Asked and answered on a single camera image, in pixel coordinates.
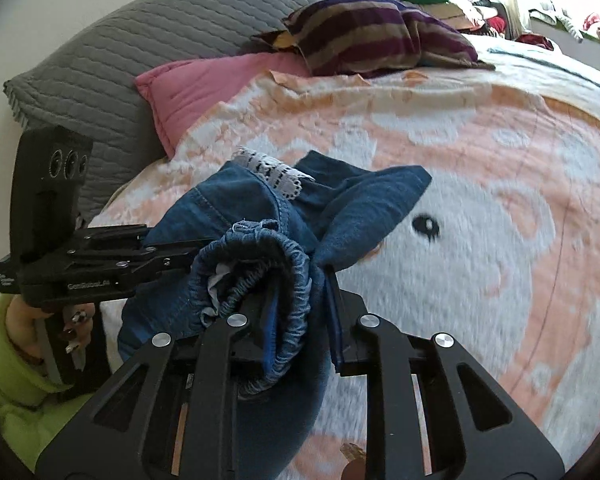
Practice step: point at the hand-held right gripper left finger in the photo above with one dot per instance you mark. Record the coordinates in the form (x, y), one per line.
(215, 385)

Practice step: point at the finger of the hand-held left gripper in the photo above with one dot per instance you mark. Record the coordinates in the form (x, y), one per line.
(170, 260)
(112, 234)

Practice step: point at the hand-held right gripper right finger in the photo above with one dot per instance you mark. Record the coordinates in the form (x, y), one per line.
(336, 325)

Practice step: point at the blue pants with white lace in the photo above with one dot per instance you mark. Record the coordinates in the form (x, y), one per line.
(260, 210)

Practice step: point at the person's left forearm green sleeve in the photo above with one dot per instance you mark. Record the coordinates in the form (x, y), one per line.
(15, 400)

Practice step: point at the person's left hand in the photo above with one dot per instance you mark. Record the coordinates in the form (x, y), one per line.
(25, 330)

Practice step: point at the grey quilted headboard cover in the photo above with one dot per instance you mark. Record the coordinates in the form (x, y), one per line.
(130, 45)

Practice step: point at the pink pillow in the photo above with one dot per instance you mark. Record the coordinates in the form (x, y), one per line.
(205, 85)

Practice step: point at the peach printed rabbit blanket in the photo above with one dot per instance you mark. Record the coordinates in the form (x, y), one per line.
(480, 210)

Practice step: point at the purple striped pillow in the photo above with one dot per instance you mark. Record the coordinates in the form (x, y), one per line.
(370, 35)

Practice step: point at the white bed sheet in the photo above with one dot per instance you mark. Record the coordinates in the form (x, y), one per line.
(540, 65)

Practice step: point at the pile of clothes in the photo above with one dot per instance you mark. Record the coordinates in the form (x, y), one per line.
(460, 5)

